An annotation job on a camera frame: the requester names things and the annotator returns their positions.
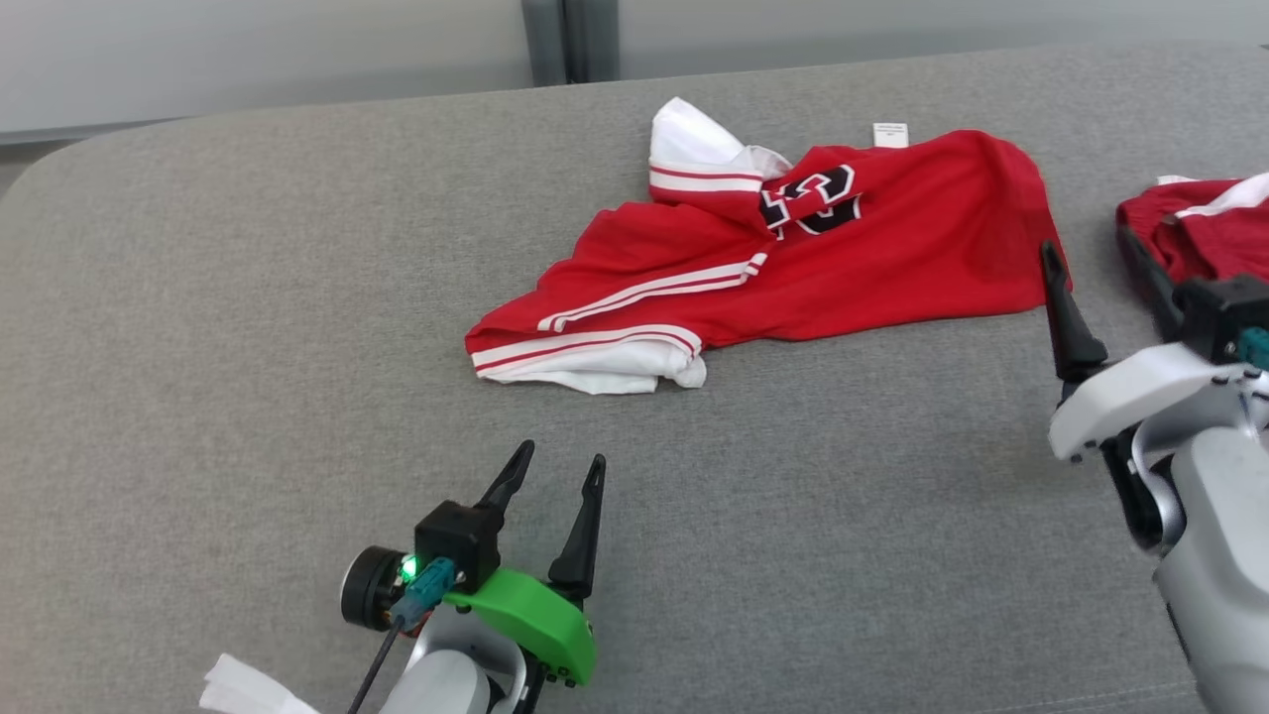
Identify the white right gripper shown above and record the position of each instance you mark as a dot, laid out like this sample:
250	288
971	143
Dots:
1140	392

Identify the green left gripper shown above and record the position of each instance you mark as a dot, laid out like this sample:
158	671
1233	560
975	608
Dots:
535	620

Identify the red white elastic waist shorts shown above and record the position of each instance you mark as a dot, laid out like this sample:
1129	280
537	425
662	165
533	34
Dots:
1219	238

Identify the red white basketball jersey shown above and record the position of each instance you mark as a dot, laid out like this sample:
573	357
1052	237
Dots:
892	248

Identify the white crumpled cloth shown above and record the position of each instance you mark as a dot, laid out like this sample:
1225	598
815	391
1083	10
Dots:
253	689

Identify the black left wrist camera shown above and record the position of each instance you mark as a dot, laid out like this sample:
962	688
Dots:
456	540

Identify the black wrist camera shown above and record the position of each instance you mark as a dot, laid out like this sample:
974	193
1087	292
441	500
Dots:
1219	312
456	540

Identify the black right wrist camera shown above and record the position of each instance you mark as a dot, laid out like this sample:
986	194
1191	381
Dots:
1219	312

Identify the aluminium partition frame post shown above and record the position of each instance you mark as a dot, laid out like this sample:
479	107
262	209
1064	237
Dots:
570	40

